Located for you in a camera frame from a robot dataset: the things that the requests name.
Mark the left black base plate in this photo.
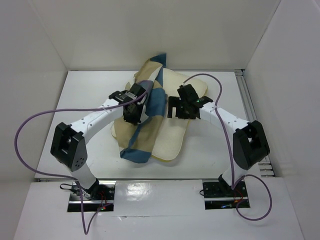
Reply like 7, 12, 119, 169
69, 183, 116, 202

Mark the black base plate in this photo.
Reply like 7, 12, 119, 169
69, 183, 116, 202
200, 181, 248, 199

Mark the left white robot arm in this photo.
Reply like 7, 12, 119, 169
50, 88, 148, 200

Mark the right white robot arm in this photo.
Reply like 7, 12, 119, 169
167, 96, 270, 196

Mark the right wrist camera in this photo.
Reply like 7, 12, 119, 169
177, 84, 199, 102

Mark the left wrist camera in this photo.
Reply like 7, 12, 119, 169
128, 83, 146, 99

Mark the blue beige patchwork pillowcase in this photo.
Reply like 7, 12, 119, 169
113, 53, 167, 164

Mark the aluminium rail right side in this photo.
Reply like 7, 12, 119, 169
234, 69, 275, 178

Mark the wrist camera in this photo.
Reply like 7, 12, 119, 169
177, 84, 199, 102
128, 83, 146, 99

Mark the cream pillow with yellow edge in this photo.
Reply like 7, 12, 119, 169
111, 68, 210, 163

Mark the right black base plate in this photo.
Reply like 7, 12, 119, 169
200, 181, 248, 199

